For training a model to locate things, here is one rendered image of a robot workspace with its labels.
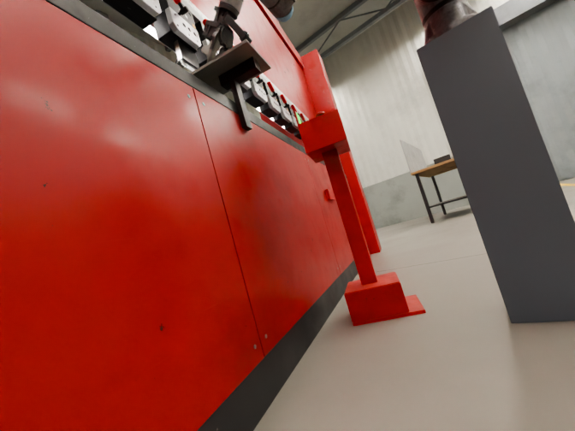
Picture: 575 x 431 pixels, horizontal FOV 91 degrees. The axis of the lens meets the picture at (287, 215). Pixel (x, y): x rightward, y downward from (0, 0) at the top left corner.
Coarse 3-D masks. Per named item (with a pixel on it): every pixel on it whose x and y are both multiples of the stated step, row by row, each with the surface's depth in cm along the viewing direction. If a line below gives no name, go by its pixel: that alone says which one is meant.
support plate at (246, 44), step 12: (240, 48) 90; (252, 48) 92; (216, 60) 92; (228, 60) 94; (240, 60) 96; (264, 60) 100; (192, 72) 96; (204, 72) 96; (216, 72) 98; (216, 84) 105; (240, 84) 109
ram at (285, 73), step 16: (192, 0) 116; (208, 0) 132; (208, 16) 126; (240, 16) 169; (256, 16) 201; (256, 32) 189; (272, 32) 233; (256, 48) 179; (272, 48) 217; (272, 64) 203; (288, 64) 255; (272, 80) 190; (288, 80) 235; (304, 80) 303; (288, 96) 219; (304, 96) 277; (304, 112) 254
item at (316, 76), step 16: (304, 64) 315; (320, 64) 308; (320, 80) 308; (320, 96) 308; (352, 160) 301; (352, 176) 297; (352, 192) 298; (368, 208) 308; (368, 224) 292; (368, 240) 292
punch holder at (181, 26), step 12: (168, 0) 99; (168, 12) 98; (156, 24) 101; (168, 24) 99; (180, 24) 101; (192, 24) 110; (168, 36) 101; (180, 36) 102; (192, 36) 106; (192, 48) 109
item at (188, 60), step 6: (174, 42) 104; (180, 42) 104; (180, 48) 103; (186, 48) 107; (180, 54) 103; (186, 54) 106; (192, 54) 110; (180, 60) 103; (186, 60) 104; (192, 60) 108; (186, 66) 105; (192, 66) 108; (198, 66) 111
